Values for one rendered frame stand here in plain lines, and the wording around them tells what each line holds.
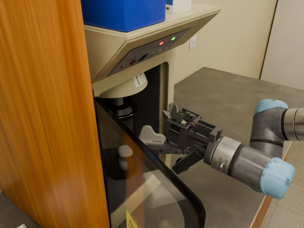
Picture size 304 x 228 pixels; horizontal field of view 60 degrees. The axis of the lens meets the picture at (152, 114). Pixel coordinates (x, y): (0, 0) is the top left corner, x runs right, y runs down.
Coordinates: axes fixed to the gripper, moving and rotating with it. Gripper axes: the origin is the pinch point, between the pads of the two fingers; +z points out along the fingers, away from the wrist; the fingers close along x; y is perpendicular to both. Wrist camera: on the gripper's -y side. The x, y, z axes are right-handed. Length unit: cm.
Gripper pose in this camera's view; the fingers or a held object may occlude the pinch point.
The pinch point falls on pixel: (145, 125)
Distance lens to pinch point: 69.3
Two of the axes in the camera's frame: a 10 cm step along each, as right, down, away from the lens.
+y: 0.4, -8.4, -5.5
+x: -6.0, 4.2, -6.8
